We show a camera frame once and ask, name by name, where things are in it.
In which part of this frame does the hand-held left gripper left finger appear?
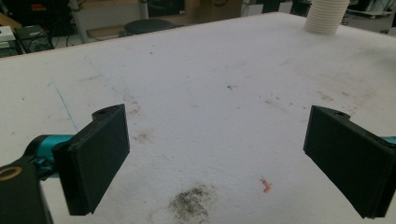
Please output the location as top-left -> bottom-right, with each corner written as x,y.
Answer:
51,104 -> 131,217

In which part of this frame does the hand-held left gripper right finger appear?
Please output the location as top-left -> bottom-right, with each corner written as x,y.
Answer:
303,105 -> 396,219

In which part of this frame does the small orange scrap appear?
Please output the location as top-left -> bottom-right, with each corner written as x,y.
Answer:
259,177 -> 274,194

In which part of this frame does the white foam mat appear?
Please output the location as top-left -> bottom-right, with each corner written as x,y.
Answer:
0,12 -> 396,224

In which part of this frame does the grey metal desk leg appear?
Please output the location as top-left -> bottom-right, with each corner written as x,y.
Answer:
138,0 -> 150,21
68,0 -> 91,44

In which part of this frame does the stack of white paper cups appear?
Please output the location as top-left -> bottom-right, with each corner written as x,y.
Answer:
303,0 -> 351,35

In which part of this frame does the black round stool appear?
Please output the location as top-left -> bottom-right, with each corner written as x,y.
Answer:
123,19 -> 177,37

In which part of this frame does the brown cardboard box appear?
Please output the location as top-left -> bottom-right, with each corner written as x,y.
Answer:
199,0 -> 243,23

